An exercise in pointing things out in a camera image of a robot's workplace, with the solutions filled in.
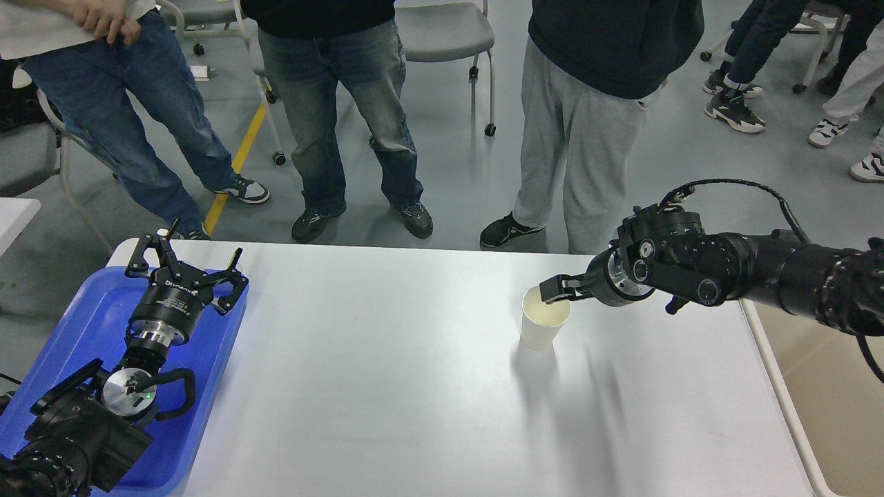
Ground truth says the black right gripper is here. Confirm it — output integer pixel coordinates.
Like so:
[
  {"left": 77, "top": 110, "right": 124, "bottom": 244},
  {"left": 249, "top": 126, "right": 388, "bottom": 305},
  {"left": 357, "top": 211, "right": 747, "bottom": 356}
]
[{"left": 539, "top": 246, "right": 655, "bottom": 307}]

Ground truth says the person in grey sweatpants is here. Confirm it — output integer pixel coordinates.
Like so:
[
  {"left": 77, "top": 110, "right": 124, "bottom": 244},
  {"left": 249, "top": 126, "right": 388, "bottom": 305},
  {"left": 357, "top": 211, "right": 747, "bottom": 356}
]
[{"left": 480, "top": 1, "right": 704, "bottom": 255}]

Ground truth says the blue plastic tray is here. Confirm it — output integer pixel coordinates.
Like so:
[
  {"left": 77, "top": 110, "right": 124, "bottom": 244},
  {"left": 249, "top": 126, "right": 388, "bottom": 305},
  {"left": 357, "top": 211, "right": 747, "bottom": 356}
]
[{"left": 1, "top": 266, "right": 247, "bottom": 496}]

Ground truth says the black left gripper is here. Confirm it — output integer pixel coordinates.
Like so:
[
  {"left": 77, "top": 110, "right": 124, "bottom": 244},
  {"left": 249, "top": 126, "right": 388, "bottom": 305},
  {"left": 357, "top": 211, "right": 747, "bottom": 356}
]
[{"left": 124, "top": 220, "right": 249, "bottom": 346}]

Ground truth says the person in blue jeans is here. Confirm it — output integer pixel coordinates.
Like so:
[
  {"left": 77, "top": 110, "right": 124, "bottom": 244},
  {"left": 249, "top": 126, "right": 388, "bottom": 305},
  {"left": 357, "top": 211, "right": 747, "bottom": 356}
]
[{"left": 2, "top": 1, "right": 269, "bottom": 240}]

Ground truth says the beige plastic bin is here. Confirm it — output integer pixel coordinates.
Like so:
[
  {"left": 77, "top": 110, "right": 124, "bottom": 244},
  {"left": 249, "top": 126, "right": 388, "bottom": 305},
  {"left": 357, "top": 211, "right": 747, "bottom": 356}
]
[{"left": 741, "top": 301, "right": 883, "bottom": 496}]

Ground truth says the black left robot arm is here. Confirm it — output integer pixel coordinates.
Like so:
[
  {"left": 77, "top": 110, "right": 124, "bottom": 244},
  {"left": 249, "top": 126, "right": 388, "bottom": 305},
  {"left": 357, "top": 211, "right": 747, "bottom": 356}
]
[{"left": 2, "top": 233, "right": 249, "bottom": 496}]

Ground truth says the white side table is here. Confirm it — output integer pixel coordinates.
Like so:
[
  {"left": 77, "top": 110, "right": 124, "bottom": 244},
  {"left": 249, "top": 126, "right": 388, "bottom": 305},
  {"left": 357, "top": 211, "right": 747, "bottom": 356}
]
[{"left": 0, "top": 197, "right": 41, "bottom": 255}]

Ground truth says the person in dark trousers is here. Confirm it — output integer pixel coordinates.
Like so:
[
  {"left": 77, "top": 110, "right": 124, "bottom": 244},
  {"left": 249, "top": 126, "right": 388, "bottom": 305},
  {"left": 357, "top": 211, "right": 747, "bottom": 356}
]
[{"left": 704, "top": 1, "right": 808, "bottom": 133}]

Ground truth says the grey chair left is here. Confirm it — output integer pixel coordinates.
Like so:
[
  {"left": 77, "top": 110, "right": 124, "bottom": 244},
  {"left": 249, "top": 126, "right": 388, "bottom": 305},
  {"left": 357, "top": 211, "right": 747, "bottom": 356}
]
[{"left": 1, "top": 60, "right": 113, "bottom": 253}]

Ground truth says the grey chair behind legs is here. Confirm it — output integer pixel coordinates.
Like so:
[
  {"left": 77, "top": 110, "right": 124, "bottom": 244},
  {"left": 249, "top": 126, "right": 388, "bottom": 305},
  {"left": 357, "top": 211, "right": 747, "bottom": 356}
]
[{"left": 157, "top": 1, "right": 287, "bottom": 166}]

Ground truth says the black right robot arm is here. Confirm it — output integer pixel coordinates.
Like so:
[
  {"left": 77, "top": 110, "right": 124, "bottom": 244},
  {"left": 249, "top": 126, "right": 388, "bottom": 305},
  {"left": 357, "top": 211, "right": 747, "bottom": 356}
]
[{"left": 539, "top": 182, "right": 883, "bottom": 378}]

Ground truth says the person in faded jeans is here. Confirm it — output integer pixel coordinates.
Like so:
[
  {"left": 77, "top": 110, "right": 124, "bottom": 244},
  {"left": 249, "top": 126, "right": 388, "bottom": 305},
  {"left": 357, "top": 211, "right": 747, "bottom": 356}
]
[{"left": 240, "top": 0, "right": 434, "bottom": 244}]

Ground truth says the person in white trousers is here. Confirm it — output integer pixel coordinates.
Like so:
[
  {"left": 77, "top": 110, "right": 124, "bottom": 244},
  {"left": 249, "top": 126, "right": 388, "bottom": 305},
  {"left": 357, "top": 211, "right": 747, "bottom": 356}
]
[{"left": 807, "top": 21, "right": 883, "bottom": 183}]

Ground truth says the white chair top right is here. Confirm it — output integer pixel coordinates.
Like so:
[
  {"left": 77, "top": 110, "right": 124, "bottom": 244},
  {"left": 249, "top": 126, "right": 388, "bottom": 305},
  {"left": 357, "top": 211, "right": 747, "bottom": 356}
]
[{"left": 700, "top": 0, "right": 850, "bottom": 95}]

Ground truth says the white paper cup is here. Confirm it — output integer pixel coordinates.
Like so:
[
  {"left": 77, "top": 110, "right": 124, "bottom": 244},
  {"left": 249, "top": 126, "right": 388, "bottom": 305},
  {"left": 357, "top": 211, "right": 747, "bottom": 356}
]
[{"left": 520, "top": 285, "right": 571, "bottom": 351}]

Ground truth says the grey chair centre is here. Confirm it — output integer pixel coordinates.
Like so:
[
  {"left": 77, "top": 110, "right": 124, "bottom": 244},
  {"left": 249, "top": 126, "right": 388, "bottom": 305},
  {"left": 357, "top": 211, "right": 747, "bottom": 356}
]
[{"left": 395, "top": 1, "right": 497, "bottom": 137}]

